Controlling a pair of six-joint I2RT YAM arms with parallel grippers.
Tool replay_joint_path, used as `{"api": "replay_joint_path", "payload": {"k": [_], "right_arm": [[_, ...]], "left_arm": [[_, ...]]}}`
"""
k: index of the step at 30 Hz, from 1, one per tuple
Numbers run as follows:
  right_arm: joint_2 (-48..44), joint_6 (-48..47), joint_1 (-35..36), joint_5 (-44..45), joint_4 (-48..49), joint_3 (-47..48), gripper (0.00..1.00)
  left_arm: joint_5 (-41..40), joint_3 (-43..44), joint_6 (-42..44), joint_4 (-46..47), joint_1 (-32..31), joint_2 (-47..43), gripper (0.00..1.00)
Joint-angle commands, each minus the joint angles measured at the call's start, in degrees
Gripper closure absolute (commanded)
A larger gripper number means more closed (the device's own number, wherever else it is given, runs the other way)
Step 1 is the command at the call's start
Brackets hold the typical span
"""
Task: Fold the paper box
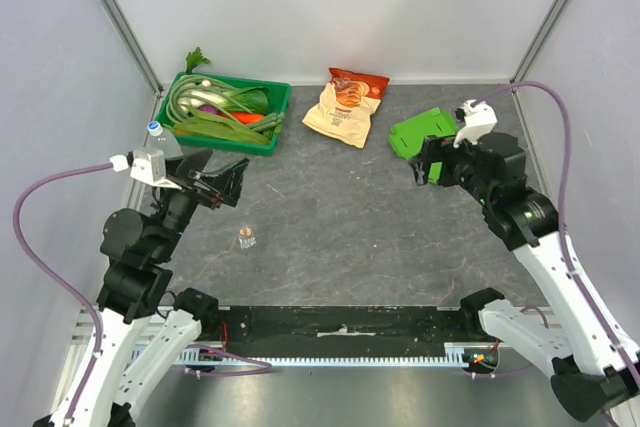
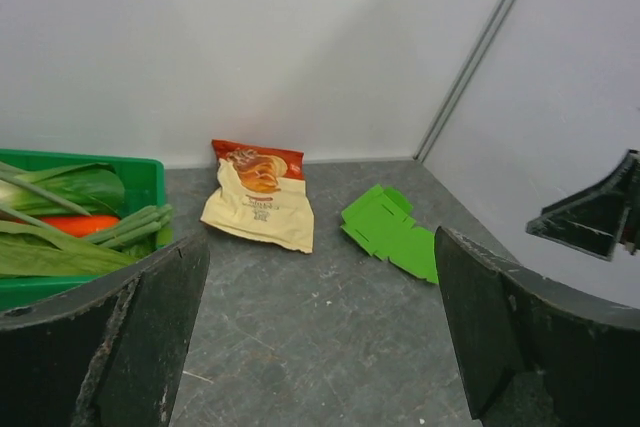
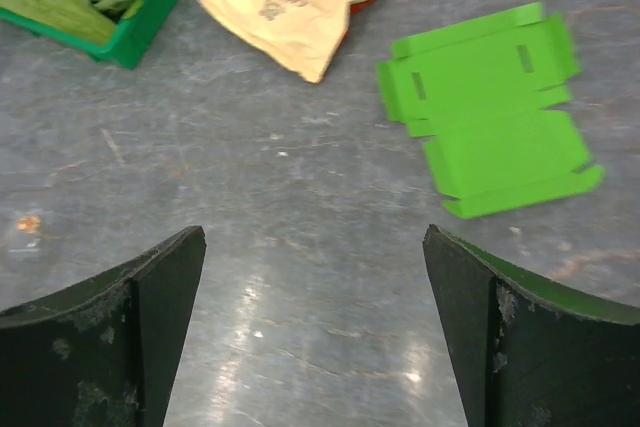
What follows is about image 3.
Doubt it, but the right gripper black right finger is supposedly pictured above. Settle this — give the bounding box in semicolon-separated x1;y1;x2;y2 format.
423;224;639;427

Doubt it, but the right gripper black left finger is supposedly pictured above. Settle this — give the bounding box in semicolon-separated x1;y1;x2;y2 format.
1;226;206;426

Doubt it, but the green paper box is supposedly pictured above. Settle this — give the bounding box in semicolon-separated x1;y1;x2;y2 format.
376;2;604;219

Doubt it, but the green plastic crate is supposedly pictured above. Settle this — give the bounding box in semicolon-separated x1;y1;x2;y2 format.
1;0;178;70

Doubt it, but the green leafy vegetable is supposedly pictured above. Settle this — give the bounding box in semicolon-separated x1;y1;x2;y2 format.
1;0;116;44

